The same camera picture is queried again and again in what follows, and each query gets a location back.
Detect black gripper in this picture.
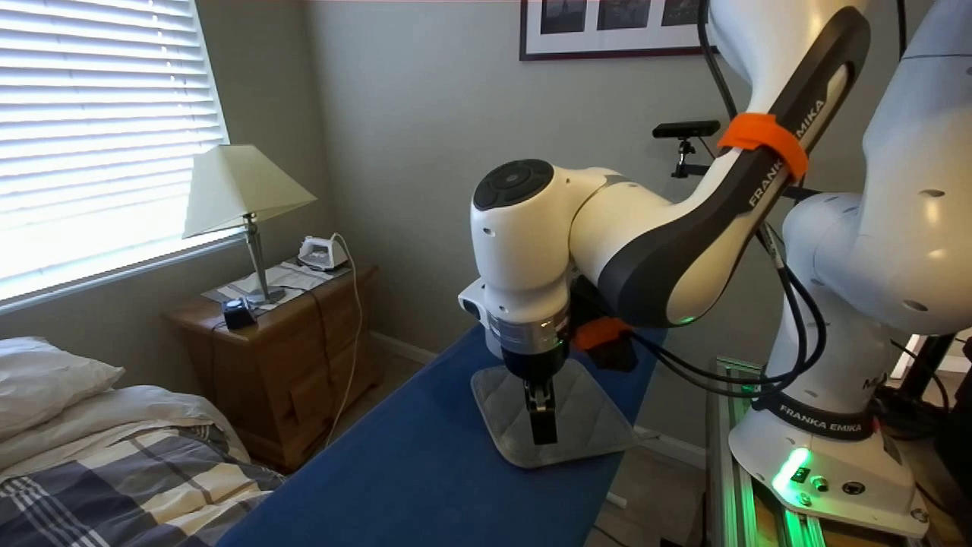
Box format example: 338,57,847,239
499,344,572,447

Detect grey quilted pot placemat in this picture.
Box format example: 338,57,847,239
469,352,637,470

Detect blue ironing board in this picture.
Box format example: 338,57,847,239
215,323,671,547

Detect wooden nightstand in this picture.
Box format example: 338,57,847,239
164,262,379,474

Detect white device on nightstand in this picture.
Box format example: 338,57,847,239
296,230,352,275

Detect grey mat on nightstand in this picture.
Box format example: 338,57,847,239
200,259,338,314

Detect small black alarm clock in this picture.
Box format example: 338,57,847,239
218,294,259,333

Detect table lamp with beige shade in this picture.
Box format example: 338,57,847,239
182,140,319,307

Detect white bed sheet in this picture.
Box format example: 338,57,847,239
0,382,251,481

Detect bed with plaid cover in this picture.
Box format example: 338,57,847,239
0,382,290,547

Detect white pillow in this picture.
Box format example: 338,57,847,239
0,333,127,440

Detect white window blinds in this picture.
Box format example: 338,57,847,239
0,0,234,307

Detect orange cable strap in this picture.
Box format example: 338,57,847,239
572,314,636,355
718,110,815,184

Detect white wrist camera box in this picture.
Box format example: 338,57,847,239
456,279,492,327

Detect white power cord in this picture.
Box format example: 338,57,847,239
322,230,368,449

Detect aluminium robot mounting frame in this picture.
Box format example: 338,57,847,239
705,352,972,547

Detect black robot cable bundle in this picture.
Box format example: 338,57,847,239
630,0,972,402

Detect black camera on stand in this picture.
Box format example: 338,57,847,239
649,114,727,182

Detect framed wall picture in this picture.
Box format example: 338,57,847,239
517,0,718,65

